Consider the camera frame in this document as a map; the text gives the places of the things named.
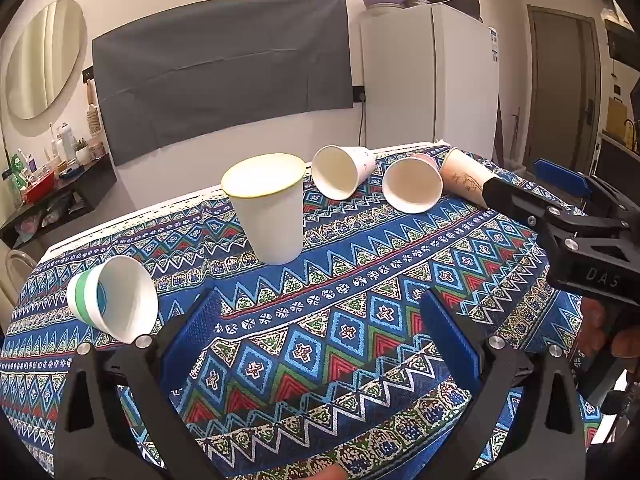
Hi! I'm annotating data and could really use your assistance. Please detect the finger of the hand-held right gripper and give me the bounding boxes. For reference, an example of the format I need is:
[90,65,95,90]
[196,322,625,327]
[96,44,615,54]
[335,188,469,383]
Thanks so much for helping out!
[532,158,634,222]
[482,175,627,237]

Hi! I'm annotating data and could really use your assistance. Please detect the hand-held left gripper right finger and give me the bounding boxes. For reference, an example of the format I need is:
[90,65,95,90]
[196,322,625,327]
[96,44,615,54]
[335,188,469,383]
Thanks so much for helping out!
[419,290,588,480]

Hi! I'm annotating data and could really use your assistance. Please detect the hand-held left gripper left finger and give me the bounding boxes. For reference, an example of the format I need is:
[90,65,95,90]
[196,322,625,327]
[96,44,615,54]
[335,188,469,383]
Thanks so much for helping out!
[52,287,223,480]

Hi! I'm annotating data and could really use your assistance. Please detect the line drawing paper cup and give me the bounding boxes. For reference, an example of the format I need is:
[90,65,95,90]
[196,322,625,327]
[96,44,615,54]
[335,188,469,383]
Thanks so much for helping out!
[439,148,497,209]

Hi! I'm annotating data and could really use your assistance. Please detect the green striped white paper cup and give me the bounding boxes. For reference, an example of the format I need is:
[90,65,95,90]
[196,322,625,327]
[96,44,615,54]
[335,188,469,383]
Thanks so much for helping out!
[66,255,160,345]

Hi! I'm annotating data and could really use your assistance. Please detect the pink paper cup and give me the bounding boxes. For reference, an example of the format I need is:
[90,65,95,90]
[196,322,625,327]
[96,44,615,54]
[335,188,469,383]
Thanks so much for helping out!
[382,154,445,215]

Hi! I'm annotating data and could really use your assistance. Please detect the green rim white paper cup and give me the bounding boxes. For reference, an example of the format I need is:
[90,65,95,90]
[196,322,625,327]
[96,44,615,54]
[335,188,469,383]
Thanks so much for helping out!
[220,153,306,266]

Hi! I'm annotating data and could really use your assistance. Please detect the white paper cup small prints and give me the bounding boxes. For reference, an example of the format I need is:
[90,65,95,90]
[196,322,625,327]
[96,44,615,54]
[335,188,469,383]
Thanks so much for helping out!
[311,145,377,201]

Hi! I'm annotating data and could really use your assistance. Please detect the person's right hand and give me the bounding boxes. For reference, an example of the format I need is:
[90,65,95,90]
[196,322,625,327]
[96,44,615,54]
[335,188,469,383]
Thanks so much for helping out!
[579,299,640,362]

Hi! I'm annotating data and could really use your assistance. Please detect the brown door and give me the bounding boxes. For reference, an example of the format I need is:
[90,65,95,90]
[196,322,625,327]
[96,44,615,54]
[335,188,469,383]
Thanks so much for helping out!
[526,4,602,177]

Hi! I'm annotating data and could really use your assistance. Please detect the blue patterned tablecloth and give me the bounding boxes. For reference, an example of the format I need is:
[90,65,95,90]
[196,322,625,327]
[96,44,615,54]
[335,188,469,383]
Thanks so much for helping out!
[0,142,601,480]

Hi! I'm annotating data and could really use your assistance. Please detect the white refrigerator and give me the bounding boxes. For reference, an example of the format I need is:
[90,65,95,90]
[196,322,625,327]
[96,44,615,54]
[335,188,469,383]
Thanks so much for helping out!
[359,2,501,166]

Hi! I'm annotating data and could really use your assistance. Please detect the clear plastic chair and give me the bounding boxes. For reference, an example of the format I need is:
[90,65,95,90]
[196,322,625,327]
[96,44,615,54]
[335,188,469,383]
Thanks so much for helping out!
[4,248,39,311]

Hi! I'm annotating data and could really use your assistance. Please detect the red basket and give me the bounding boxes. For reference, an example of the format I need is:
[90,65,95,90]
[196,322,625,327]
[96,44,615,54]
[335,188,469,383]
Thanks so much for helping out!
[22,170,56,204]

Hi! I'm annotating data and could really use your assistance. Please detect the white bottle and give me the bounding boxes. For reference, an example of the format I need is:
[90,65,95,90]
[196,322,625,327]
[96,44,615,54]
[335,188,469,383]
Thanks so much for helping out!
[57,122,76,162]

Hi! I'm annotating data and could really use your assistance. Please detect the green packet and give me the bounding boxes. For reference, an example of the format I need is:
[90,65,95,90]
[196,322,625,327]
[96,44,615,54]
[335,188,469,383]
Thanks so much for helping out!
[9,152,29,192]

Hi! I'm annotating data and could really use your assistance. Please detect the wooden hairbrush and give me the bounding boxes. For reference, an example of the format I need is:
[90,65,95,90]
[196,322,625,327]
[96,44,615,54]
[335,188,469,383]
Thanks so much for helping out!
[85,80,101,136]

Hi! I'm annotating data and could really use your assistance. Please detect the grey cloth cover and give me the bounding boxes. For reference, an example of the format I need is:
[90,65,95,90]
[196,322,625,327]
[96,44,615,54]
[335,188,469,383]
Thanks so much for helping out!
[91,0,355,167]

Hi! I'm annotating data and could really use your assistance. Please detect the black wall shelf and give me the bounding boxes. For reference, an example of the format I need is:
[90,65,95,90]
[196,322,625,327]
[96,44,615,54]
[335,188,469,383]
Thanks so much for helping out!
[0,155,119,249]

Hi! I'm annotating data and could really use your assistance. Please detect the oval wall mirror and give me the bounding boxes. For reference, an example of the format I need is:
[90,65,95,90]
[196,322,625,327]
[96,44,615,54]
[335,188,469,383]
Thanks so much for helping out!
[5,0,87,121]

